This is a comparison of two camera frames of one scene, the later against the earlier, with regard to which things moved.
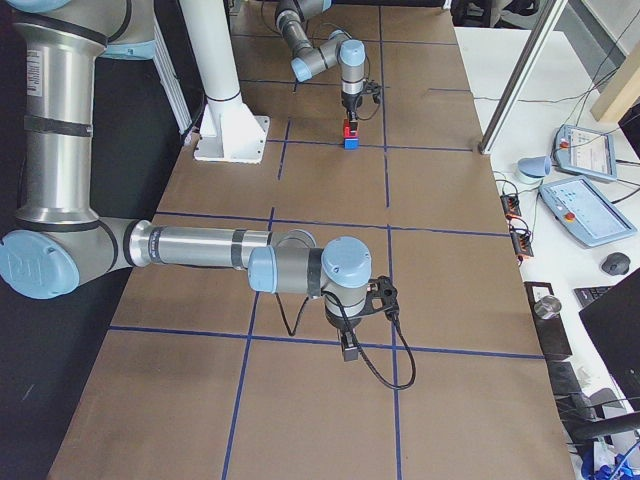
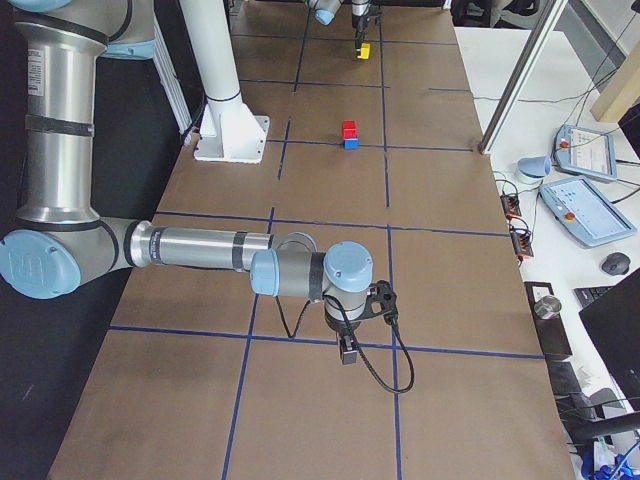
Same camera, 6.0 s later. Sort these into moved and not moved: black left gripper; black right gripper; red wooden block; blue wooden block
Moved: black left gripper
Not moved: red wooden block; blue wooden block; black right gripper
